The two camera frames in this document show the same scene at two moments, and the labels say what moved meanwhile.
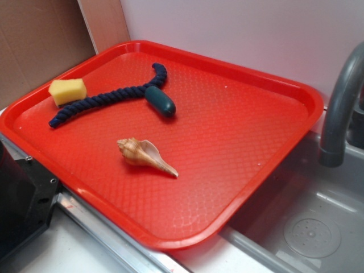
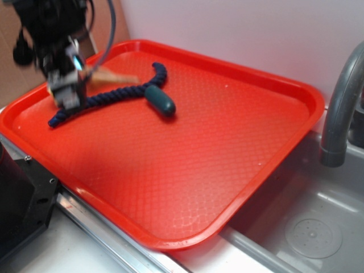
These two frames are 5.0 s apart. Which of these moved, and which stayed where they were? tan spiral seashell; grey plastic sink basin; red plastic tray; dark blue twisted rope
Moved: tan spiral seashell
Stayed: red plastic tray; dark blue twisted rope; grey plastic sink basin
